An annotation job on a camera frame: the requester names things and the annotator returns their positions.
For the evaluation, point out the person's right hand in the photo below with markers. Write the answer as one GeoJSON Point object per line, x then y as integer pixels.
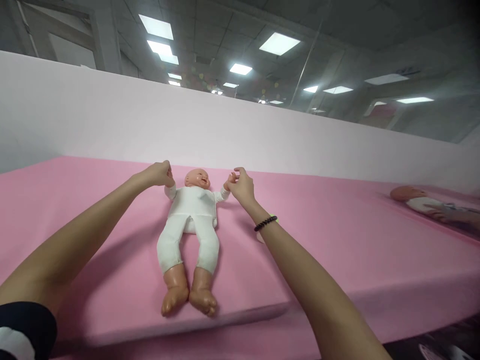
{"type": "Point", "coordinates": [243, 188]}

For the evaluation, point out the person's left hand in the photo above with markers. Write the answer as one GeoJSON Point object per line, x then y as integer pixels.
{"type": "Point", "coordinates": [160, 173]}

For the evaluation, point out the person's left fingers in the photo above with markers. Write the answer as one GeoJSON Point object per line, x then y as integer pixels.
{"type": "Point", "coordinates": [169, 176]}

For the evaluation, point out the baby doll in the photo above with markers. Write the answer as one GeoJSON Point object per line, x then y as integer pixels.
{"type": "Point", "coordinates": [193, 210]}
{"type": "Point", "coordinates": [407, 194]}

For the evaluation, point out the ceiling light panels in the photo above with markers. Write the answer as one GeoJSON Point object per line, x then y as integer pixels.
{"type": "Point", "coordinates": [279, 42]}

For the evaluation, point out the pink table cover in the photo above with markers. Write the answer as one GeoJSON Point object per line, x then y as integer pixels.
{"type": "Point", "coordinates": [356, 255]}

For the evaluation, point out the glass partition window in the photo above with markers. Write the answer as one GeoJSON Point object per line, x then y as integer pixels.
{"type": "Point", "coordinates": [337, 45]}

